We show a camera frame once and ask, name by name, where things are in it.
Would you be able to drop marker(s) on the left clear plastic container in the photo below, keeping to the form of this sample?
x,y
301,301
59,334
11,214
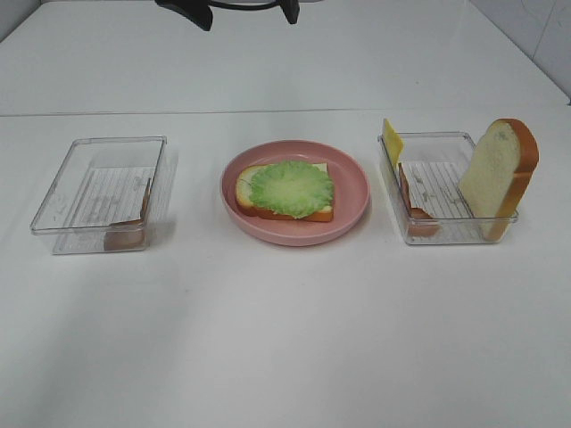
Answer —
x,y
102,181

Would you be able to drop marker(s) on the right clear plastic container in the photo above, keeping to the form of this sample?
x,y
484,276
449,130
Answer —
x,y
428,205

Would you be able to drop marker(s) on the pink round plate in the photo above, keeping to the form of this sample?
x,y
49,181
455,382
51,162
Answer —
x,y
352,193

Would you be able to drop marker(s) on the yellow cheese slice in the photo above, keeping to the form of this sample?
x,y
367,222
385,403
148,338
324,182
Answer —
x,y
393,146

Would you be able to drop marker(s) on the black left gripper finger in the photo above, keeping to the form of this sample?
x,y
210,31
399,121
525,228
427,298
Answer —
x,y
291,10
197,11

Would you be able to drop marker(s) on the green lettuce leaf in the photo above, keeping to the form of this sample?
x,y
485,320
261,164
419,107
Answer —
x,y
290,189

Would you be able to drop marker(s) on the clear plastic container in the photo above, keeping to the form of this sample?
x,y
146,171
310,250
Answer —
x,y
102,181
428,205

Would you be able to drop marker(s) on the bread slice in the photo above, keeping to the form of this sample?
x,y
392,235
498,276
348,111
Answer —
x,y
499,172
243,191

